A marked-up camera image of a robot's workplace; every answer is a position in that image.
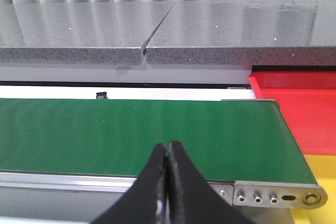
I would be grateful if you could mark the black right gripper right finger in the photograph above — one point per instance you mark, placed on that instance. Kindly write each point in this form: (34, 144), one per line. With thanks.
(191, 198)

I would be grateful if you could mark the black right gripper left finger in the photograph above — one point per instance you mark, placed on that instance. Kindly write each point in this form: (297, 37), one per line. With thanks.
(145, 200)

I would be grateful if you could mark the small black clip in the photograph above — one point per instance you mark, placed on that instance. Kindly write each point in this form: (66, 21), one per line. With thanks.
(101, 95)

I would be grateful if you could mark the red plastic tray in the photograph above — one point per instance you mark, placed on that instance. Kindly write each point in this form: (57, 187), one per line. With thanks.
(307, 102)

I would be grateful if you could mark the grey speckled stone slab left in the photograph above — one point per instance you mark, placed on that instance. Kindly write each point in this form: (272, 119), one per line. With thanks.
(104, 33)

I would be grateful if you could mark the grey speckled stone slab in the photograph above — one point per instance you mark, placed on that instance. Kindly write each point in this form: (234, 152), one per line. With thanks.
(246, 32)
(104, 33)

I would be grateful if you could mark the grey speckled stone slab right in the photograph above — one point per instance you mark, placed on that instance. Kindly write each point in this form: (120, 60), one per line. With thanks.
(246, 32)

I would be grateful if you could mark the aluminium conveyor frame rail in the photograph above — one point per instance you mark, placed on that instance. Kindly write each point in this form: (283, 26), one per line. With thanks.
(262, 195)

